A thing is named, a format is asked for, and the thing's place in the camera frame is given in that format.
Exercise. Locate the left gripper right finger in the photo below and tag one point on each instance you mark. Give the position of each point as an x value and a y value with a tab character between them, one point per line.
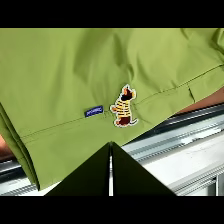
133	176

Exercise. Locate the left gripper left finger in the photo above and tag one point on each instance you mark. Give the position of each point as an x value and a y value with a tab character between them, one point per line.
90	176

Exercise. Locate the green garment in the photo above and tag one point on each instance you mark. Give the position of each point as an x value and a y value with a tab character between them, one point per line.
66	73

